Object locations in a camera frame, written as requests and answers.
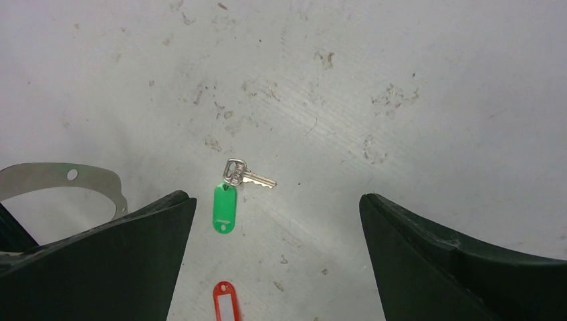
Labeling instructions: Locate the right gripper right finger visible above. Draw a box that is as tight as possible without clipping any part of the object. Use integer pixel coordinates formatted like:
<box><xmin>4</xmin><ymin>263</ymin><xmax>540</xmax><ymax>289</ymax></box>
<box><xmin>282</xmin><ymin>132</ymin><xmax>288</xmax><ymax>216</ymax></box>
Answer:
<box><xmin>359</xmin><ymin>193</ymin><xmax>566</xmax><ymax>320</ymax></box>

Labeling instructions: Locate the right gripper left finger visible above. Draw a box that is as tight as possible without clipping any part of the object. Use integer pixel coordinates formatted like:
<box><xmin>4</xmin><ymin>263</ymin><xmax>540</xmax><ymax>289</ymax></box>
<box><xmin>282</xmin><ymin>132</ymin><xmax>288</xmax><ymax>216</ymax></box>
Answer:
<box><xmin>1</xmin><ymin>191</ymin><xmax>197</xmax><ymax>320</ymax></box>

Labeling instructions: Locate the key with green tag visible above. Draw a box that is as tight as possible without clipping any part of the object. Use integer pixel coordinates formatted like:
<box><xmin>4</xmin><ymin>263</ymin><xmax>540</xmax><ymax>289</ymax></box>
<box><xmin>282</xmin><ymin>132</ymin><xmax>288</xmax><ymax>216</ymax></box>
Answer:
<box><xmin>212</xmin><ymin>158</ymin><xmax>277</xmax><ymax>234</ymax></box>

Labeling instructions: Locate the large metal keyring plate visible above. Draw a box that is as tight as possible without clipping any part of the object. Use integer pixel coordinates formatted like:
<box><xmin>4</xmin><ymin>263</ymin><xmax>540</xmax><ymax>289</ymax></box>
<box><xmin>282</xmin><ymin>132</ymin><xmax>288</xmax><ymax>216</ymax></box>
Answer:
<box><xmin>1</xmin><ymin>163</ymin><xmax>128</xmax><ymax>219</ymax></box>

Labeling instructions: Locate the key with red tag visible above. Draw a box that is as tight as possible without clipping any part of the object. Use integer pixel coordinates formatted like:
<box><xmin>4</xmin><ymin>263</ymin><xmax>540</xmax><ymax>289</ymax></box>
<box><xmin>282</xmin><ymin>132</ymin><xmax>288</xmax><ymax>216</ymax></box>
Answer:
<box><xmin>213</xmin><ymin>281</ymin><xmax>242</xmax><ymax>321</ymax></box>

